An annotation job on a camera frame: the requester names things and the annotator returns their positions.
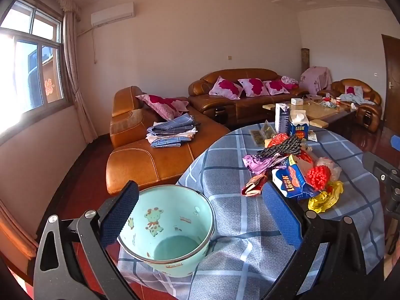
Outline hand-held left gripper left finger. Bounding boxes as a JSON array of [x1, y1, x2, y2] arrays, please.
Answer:
[[33, 179, 140, 300]]

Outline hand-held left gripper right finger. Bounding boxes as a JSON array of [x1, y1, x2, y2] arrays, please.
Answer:
[[262, 179, 367, 300]]

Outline blue snack box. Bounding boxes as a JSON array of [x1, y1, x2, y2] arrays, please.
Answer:
[[271, 154, 316, 199]]

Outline red white paper packet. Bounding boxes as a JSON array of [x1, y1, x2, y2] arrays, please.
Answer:
[[240, 175, 269, 197]]

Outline clear red print plastic bag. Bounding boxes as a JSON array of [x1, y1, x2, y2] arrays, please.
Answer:
[[314, 157, 343, 182]]

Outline yellow plastic bag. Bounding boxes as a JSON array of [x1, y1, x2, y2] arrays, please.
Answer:
[[308, 179, 344, 214]]

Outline red honeycomb paper ball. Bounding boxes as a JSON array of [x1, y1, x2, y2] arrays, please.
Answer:
[[306, 165, 331, 192]]

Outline purple wrapper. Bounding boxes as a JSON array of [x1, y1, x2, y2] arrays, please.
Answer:
[[243, 154, 290, 176]]

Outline teal cartoon print bin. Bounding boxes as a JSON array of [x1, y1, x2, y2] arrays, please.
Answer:
[[117, 185, 217, 278]]

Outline red plastic wrapper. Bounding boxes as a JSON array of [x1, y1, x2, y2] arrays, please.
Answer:
[[265, 133, 291, 149], [295, 149, 315, 167]]

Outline black patterned wrapper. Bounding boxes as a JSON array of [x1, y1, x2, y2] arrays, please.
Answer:
[[256, 135, 302, 160]]

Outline orange leather armchair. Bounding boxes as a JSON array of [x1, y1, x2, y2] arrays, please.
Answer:
[[317, 79, 382, 133]]

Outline grey clothing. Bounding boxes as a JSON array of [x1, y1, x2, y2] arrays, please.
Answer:
[[339, 86, 376, 105]]

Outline orange leather chaise sofa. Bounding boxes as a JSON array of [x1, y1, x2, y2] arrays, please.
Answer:
[[106, 86, 232, 194]]

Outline brown wooden door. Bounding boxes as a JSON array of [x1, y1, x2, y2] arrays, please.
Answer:
[[382, 34, 400, 132]]

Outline blue checked tablecloth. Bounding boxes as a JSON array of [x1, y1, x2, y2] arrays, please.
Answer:
[[117, 122, 386, 300]]

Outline blue yellow open carton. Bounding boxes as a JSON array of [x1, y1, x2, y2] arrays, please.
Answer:
[[289, 111, 311, 140]]

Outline tall white blue carton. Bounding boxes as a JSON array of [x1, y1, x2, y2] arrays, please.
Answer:
[[275, 103, 291, 135]]

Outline pile of folded blue bedding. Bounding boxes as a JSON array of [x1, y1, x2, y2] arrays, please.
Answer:
[[147, 114, 201, 148]]

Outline pink floral furniture cover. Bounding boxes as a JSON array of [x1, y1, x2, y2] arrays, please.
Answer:
[[300, 66, 332, 92]]

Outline orange leather three-seat sofa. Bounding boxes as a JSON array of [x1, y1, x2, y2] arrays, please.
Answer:
[[187, 69, 310, 124]]

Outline long pink floral pillow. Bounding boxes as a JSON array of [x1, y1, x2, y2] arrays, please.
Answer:
[[136, 94, 190, 121]]

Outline tall woven floor lamp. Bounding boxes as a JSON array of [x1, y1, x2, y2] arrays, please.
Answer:
[[301, 48, 310, 76]]

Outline pink floral cushion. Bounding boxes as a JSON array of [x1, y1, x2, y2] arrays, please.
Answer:
[[262, 80, 291, 95], [209, 75, 244, 100], [238, 78, 269, 97]]

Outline beige curtain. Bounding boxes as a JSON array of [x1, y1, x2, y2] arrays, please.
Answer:
[[61, 9, 99, 144]]

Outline sliding glass window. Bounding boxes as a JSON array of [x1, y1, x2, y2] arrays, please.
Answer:
[[0, 0, 68, 138]]

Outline air conditioner pipe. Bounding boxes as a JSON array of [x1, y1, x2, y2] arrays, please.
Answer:
[[76, 25, 96, 66]]

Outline white wall air conditioner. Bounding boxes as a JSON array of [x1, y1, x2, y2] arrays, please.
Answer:
[[90, 1, 135, 27]]

